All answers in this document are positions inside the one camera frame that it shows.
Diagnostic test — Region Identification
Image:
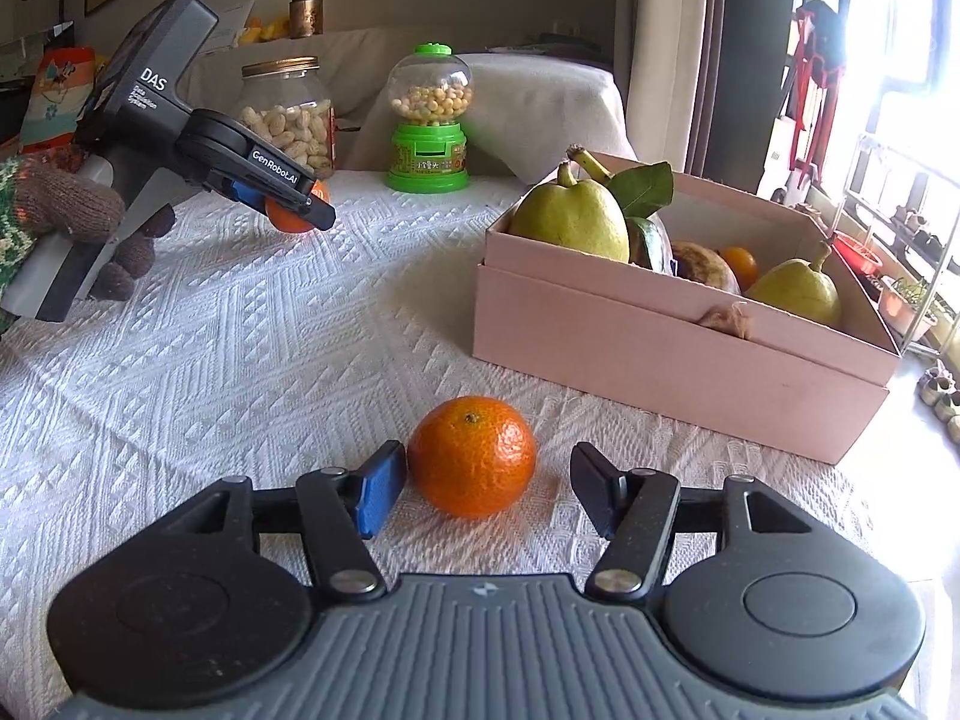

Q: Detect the clear jar of peanuts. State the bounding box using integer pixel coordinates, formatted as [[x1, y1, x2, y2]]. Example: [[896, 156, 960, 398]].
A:
[[236, 56, 337, 179]]

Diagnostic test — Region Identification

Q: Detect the dark overripe banana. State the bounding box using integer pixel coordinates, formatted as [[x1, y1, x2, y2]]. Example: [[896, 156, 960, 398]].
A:
[[670, 240, 743, 297]]

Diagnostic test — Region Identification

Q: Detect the beige curtain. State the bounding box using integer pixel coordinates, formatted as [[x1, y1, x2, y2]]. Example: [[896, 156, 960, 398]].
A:
[[615, 0, 800, 173]]

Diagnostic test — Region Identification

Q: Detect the yellow soft toy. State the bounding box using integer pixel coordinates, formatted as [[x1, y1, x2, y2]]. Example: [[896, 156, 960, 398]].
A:
[[236, 15, 292, 46]]

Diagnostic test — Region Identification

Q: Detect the tangerine with green leaves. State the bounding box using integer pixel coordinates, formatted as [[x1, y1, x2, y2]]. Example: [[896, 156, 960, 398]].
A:
[[606, 161, 676, 275]]

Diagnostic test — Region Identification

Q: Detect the pink cardboard box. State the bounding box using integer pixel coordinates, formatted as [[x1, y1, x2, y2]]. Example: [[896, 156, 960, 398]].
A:
[[472, 152, 901, 464]]

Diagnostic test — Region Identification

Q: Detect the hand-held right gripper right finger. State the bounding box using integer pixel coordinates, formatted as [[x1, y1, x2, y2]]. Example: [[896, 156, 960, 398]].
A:
[[570, 442, 822, 602]]

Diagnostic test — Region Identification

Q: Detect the orange printed bag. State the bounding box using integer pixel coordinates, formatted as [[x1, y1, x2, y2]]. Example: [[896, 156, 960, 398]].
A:
[[19, 45, 102, 155]]

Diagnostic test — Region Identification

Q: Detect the green gumball dispenser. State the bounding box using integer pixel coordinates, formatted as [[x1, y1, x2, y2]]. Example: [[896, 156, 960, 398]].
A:
[[385, 43, 475, 194]]

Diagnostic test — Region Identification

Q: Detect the beige pillow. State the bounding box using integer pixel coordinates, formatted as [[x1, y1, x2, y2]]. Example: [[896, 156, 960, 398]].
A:
[[180, 26, 631, 185]]

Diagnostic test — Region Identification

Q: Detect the yellow pear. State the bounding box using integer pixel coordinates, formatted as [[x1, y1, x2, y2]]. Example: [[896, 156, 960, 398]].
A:
[[745, 240, 842, 329]]

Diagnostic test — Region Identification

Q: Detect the white textured tablecloth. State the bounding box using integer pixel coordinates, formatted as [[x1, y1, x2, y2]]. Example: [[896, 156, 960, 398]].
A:
[[0, 169, 923, 720]]

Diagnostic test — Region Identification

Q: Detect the jute twine knot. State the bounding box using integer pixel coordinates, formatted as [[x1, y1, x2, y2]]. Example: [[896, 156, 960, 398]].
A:
[[696, 300, 753, 338]]

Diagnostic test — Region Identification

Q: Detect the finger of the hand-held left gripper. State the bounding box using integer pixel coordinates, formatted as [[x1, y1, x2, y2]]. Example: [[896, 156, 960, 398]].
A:
[[225, 180, 336, 231]]

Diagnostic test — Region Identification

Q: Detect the white paper card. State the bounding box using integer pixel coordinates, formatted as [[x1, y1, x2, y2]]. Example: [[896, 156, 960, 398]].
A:
[[202, 4, 256, 53]]

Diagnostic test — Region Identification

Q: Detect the potted green plant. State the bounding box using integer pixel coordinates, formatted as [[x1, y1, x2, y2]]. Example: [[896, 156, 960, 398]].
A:
[[877, 274, 938, 338]]

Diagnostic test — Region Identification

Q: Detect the green pear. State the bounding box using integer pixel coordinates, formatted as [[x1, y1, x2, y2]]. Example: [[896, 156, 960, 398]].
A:
[[508, 161, 631, 265]]

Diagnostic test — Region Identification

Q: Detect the small tangerine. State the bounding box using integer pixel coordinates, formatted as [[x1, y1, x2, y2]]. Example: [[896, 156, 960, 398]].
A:
[[407, 395, 539, 520], [716, 246, 760, 286], [266, 180, 331, 235]]

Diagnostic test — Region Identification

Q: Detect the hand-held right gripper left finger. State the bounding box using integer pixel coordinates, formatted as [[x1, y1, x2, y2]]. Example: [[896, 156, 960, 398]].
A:
[[176, 441, 408, 599]]

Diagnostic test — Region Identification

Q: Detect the white tote bag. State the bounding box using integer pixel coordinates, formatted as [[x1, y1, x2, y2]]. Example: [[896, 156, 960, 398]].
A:
[[757, 116, 800, 200]]

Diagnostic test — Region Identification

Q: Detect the metal shoe rack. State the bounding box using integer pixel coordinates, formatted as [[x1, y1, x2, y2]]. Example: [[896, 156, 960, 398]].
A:
[[832, 131, 960, 357]]

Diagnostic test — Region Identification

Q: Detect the red and black hanging garment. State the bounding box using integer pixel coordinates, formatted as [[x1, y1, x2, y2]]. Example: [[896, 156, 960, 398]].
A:
[[787, 0, 848, 166]]

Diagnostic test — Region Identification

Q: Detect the person's left hand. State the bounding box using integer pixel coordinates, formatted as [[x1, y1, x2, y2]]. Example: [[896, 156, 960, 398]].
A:
[[13, 154, 177, 301]]

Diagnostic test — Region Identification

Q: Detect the red plastic basin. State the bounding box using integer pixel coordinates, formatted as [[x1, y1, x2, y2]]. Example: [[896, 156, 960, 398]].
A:
[[832, 232, 884, 276]]

